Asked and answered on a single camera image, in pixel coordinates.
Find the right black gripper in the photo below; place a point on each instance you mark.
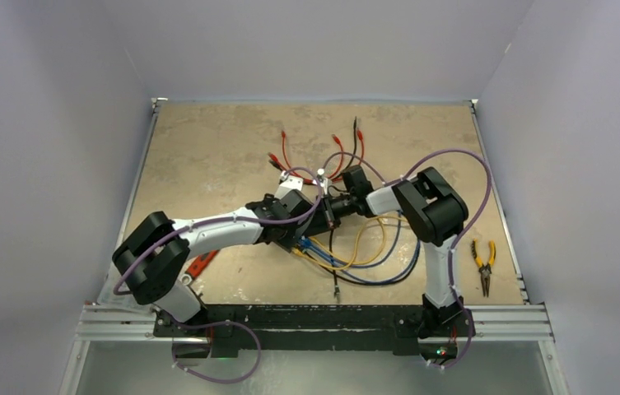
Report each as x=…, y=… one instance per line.
x=324, y=218

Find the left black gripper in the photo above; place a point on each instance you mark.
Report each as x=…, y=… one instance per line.
x=270, y=200

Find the black network switch box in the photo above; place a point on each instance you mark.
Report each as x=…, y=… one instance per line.
x=287, y=246

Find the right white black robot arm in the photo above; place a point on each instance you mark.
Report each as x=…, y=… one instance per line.
x=436, y=215

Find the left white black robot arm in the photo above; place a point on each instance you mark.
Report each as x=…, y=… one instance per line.
x=151, y=258

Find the printed paper sheet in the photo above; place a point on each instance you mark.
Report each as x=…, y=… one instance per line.
x=108, y=299

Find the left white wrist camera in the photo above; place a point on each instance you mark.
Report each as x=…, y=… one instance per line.
x=287, y=184

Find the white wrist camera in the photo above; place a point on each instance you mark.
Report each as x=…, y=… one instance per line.
x=287, y=184
x=322, y=181

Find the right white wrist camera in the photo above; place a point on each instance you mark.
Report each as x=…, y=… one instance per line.
x=322, y=181

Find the red handled adjustable wrench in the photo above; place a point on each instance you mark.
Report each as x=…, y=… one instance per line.
x=197, y=266

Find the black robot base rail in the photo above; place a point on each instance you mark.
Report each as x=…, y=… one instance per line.
x=402, y=329

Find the yellow handled pliers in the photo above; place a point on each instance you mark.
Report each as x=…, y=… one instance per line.
x=484, y=266

